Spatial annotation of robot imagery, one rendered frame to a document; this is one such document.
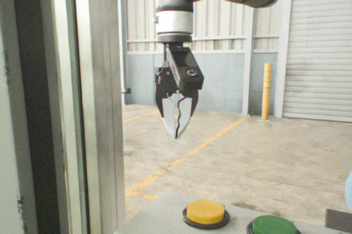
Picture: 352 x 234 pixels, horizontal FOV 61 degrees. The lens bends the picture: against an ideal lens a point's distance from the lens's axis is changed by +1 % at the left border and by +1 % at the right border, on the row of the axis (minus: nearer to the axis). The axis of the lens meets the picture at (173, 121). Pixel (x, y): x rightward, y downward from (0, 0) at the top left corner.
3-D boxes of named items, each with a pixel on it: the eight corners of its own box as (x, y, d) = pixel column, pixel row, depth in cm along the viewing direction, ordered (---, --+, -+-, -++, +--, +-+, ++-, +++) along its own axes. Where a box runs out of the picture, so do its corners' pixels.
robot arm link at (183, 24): (198, 11, 56) (155, 10, 55) (197, 36, 57) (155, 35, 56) (188, 17, 64) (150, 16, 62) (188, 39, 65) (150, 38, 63)
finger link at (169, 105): (171, 133, 68) (171, 93, 66) (177, 140, 62) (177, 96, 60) (158, 134, 67) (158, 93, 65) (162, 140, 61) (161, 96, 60)
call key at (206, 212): (180, 229, 31) (180, 211, 31) (195, 212, 35) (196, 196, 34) (216, 239, 29) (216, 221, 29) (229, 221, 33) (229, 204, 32)
